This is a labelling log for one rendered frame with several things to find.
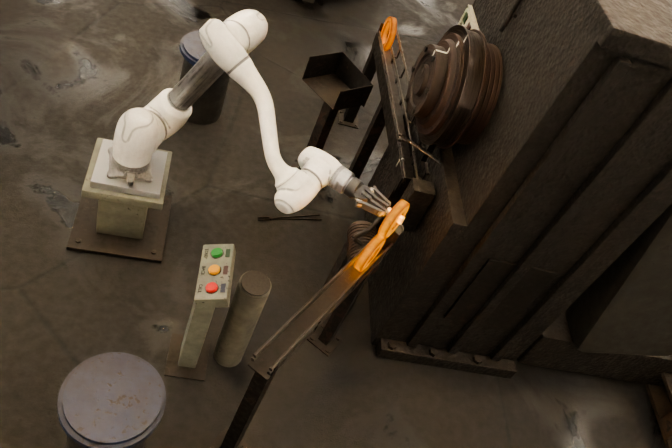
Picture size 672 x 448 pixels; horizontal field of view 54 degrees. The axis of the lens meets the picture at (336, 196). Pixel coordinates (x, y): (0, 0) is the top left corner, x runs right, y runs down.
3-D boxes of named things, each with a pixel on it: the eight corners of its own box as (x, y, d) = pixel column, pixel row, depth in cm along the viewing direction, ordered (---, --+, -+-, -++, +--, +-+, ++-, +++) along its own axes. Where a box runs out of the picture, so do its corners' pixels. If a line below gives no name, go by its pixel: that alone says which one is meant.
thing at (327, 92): (302, 155, 371) (342, 51, 322) (328, 187, 359) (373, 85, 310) (273, 162, 359) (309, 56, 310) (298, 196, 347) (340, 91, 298)
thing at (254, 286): (243, 344, 277) (273, 272, 242) (240, 369, 269) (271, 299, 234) (215, 339, 275) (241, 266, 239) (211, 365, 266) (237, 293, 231)
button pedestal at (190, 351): (211, 334, 276) (241, 245, 234) (203, 387, 259) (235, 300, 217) (172, 328, 272) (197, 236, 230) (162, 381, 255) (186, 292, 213)
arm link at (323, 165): (342, 175, 246) (321, 197, 239) (309, 153, 250) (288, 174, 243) (346, 158, 237) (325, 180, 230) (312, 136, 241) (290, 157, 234)
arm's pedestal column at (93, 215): (66, 249, 282) (68, 202, 260) (85, 183, 309) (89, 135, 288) (161, 263, 292) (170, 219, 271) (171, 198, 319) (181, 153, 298)
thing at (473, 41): (425, 98, 287) (473, 5, 255) (438, 172, 254) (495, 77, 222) (411, 94, 285) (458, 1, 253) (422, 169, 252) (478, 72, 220)
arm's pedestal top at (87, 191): (81, 196, 264) (81, 190, 261) (96, 143, 286) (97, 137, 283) (161, 210, 272) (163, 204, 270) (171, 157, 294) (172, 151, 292)
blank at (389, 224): (415, 197, 235) (408, 192, 235) (396, 215, 223) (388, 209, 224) (399, 227, 244) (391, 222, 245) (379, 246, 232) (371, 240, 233)
